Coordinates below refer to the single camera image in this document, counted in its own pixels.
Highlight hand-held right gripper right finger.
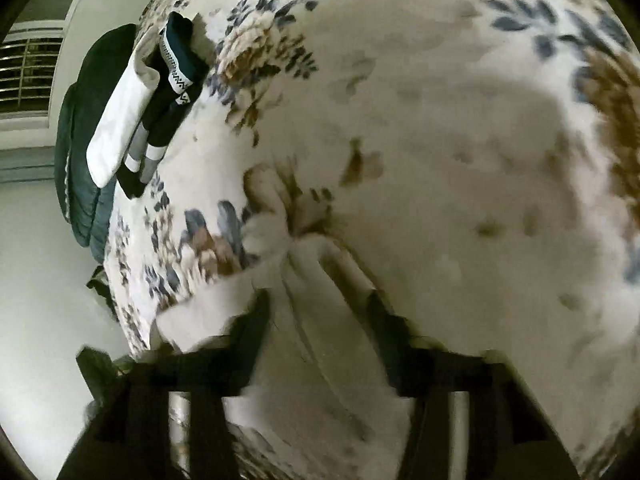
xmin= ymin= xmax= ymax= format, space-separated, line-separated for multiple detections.
xmin=366 ymin=291 xmax=582 ymax=480

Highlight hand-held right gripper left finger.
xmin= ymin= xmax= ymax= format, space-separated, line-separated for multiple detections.
xmin=56 ymin=290 xmax=272 ymax=480

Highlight small white garment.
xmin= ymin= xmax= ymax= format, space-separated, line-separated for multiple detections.
xmin=150 ymin=232 xmax=418 ymax=463

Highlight dark cloth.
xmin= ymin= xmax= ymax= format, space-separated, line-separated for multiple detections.
xmin=86 ymin=264 xmax=121 ymax=322

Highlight floral print blanket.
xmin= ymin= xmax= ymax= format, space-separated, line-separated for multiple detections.
xmin=102 ymin=0 xmax=640 ymax=480

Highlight dark teal quilted pillow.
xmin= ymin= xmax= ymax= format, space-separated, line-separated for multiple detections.
xmin=54 ymin=23 xmax=138 ymax=264

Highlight folded white cloth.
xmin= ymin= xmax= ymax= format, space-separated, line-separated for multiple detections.
xmin=86 ymin=35 xmax=162 ymax=187

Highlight navy patterned sock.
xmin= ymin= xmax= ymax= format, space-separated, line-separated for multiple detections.
xmin=116 ymin=12 xmax=210 ymax=199

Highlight window blinds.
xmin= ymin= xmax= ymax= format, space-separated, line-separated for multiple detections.
xmin=0 ymin=35 xmax=65 ymax=122

